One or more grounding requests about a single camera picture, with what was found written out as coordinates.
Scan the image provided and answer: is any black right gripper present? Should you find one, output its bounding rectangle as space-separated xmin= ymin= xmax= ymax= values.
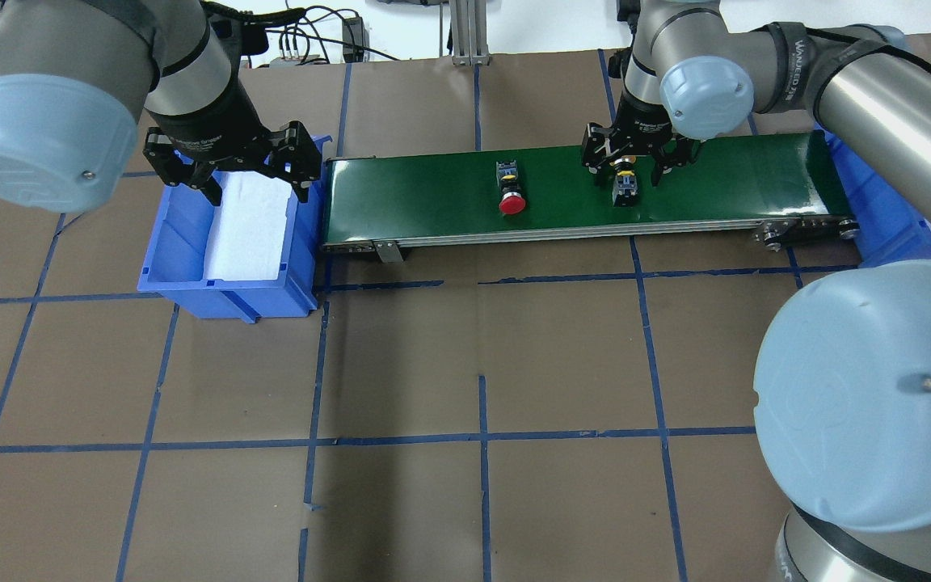
xmin=580 ymin=89 xmax=701 ymax=188

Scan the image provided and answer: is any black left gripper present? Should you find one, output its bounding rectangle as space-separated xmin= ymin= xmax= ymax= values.
xmin=141 ymin=77 xmax=322 ymax=207

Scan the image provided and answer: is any yellow push button switch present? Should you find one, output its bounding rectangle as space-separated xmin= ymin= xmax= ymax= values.
xmin=611 ymin=156 xmax=640 ymax=209

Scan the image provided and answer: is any red push button switch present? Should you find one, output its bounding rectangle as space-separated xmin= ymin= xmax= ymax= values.
xmin=495 ymin=161 xmax=527 ymax=215

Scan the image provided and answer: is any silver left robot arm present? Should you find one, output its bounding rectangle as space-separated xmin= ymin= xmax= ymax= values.
xmin=0 ymin=1 xmax=322 ymax=213

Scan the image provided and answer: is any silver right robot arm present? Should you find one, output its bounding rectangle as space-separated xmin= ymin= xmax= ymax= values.
xmin=581 ymin=1 xmax=931 ymax=581

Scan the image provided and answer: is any white foam pad left bin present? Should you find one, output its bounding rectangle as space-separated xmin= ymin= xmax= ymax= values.
xmin=203 ymin=172 xmax=297 ymax=281

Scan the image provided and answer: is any blue left plastic bin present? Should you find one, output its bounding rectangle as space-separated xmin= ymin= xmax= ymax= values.
xmin=137 ymin=171 xmax=328 ymax=323

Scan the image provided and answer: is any blue plastic bin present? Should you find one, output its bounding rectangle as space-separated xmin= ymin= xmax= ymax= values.
xmin=825 ymin=85 xmax=931 ymax=269
xmin=137 ymin=171 xmax=328 ymax=323

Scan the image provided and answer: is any green conveyor belt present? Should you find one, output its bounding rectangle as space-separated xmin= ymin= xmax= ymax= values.
xmin=321 ymin=130 xmax=860 ymax=261

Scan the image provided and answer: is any blue right plastic bin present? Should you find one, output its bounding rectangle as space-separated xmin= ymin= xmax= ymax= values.
xmin=825 ymin=85 xmax=931 ymax=269

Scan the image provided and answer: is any aluminium frame post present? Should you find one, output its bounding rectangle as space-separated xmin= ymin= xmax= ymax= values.
xmin=448 ymin=0 xmax=491 ymax=66

